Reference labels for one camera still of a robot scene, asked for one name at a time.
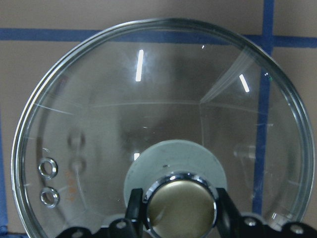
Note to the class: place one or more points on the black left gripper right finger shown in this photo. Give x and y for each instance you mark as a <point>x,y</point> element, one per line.
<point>232,224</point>

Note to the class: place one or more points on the glass pot lid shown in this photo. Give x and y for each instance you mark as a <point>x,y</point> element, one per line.
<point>175,107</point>

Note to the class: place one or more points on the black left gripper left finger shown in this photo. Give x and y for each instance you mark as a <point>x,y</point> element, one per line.
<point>130,226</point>

